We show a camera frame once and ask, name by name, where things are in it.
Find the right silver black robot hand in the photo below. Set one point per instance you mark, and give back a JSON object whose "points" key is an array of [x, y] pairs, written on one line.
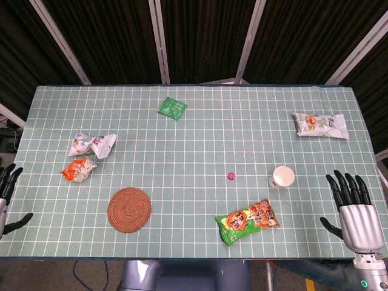
{"points": [[359, 221]]}

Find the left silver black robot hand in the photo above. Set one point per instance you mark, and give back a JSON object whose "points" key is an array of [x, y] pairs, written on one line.
{"points": [[8, 182]]}

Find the white paper cup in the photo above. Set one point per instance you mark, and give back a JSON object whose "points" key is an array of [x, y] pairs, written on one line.
{"points": [[283, 177]]}

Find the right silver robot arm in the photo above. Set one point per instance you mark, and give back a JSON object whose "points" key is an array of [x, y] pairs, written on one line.
{"points": [[368, 272]]}

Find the green grid-patterned tablecloth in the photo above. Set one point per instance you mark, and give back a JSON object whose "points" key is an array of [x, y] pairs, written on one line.
{"points": [[194, 145]]}

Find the orange white snack bag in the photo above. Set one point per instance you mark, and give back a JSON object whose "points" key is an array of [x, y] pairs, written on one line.
{"points": [[78, 169]]}

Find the crumpled white snack bag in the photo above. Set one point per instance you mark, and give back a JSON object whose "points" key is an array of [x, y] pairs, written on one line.
{"points": [[97, 144]]}

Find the white flat snack bag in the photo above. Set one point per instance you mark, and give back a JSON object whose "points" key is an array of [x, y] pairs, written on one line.
{"points": [[321, 125]]}

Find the green orange snack bag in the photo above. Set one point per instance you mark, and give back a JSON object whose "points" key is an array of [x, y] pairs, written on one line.
{"points": [[247, 222]]}

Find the round woven rattan coaster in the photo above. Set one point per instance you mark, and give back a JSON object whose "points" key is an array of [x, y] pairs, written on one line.
{"points": [[129, 209]]}

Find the pink bottle cap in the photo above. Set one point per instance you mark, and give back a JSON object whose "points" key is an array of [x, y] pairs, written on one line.
{"points": [[231, 175]]}

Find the green sachet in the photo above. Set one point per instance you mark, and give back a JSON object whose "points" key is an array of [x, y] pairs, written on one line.
{"points": [[171, 108]]}

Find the blue-grey robot torso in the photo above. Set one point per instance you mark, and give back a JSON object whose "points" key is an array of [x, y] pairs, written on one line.
{"points": [[185, 277]]}

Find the white double partition post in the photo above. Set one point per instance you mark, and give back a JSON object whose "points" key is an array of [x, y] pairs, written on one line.
{"points": [[160, 42]]}

